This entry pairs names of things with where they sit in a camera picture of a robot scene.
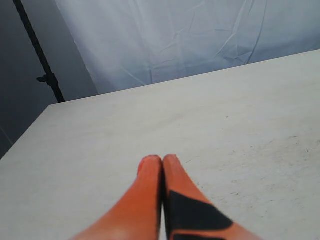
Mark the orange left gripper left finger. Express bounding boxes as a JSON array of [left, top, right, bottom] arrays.
[[72, 155, 162, 240]]

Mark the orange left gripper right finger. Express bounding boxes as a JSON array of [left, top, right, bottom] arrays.
[[163, 154, 261, 240]]

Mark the black backdrop stand pole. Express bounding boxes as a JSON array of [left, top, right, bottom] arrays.
[[13, 0, 65, 103]]

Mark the blue-grey backdrop cloth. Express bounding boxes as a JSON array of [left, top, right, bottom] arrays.
[[56, 0, 320, 94]]

